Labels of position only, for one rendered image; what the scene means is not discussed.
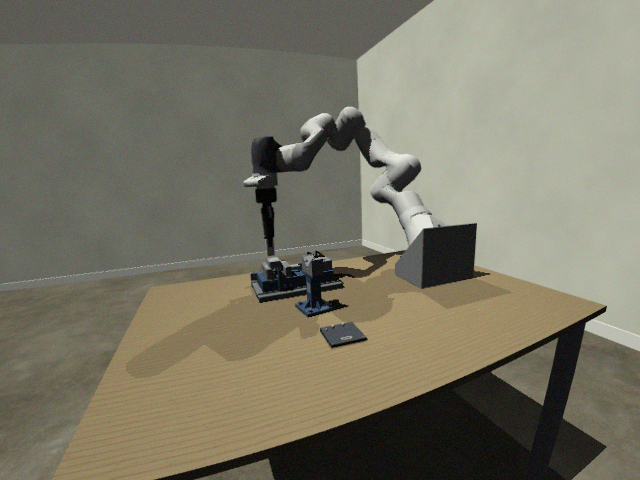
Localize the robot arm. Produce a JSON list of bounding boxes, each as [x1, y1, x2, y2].
[[244, 107, 450, 246]]

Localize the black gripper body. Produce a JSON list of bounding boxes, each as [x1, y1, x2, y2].
[[255, 188, 277, 218]]

